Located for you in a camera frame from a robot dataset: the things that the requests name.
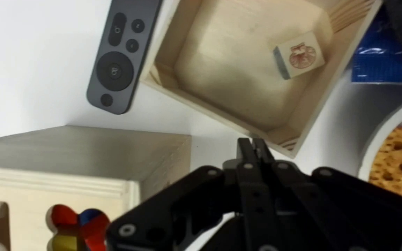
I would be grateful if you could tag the blue snack packet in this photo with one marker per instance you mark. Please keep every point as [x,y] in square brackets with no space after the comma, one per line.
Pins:
[377,65]

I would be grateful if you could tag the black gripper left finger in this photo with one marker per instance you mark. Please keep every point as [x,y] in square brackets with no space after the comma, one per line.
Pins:
[195,204]

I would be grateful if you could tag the small printed wooden cube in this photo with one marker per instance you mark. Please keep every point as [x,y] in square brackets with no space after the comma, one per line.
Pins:
[300,57]

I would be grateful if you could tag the multicoloured toy block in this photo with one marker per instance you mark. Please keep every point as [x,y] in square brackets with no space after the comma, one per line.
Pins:
[77,228]

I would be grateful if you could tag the white bowl with cereal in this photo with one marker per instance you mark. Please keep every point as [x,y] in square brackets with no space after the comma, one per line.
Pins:
[398,158]

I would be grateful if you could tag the wooden shape sorter box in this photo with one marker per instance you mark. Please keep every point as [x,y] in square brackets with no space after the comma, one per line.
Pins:
[70,158]

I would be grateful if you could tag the grey remote control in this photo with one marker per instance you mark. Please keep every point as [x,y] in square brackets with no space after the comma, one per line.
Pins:
[117,65]

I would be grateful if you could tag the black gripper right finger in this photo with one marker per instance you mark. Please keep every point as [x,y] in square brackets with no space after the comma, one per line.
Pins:
[340,210]

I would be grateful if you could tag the open wooden box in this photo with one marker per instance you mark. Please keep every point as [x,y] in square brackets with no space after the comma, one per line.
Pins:
[237,65]

